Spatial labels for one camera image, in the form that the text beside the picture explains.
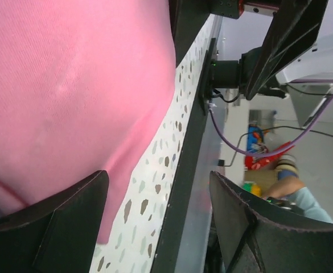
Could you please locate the colourful background clutter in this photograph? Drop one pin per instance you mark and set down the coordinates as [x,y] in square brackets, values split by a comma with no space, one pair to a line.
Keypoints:
[266,145]

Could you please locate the pink t shirt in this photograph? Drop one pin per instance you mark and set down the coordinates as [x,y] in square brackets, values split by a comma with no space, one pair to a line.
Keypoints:
[84,86]

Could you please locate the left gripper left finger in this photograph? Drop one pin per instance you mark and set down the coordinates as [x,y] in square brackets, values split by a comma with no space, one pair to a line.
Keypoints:
[57,234]

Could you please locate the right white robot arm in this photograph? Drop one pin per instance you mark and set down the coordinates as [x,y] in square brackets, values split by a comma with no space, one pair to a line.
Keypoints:
[295,58]

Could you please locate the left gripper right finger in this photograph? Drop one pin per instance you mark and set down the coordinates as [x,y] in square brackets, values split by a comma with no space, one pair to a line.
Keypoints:
[258,236]

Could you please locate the person in light blue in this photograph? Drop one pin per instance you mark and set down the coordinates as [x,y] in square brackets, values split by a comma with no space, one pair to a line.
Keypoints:
[294,190]

